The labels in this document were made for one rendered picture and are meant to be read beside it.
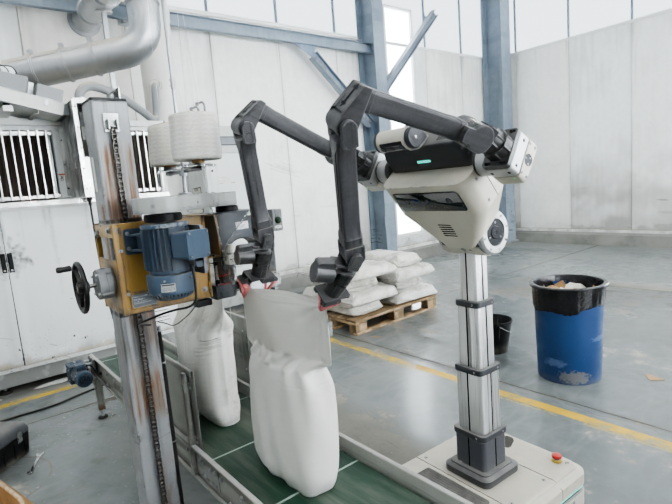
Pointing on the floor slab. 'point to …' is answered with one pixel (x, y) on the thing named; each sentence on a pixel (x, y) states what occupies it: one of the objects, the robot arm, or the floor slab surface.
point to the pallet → (380, 315)
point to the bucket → (501, 333)
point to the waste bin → (569, 328)
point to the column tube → (136, 412)
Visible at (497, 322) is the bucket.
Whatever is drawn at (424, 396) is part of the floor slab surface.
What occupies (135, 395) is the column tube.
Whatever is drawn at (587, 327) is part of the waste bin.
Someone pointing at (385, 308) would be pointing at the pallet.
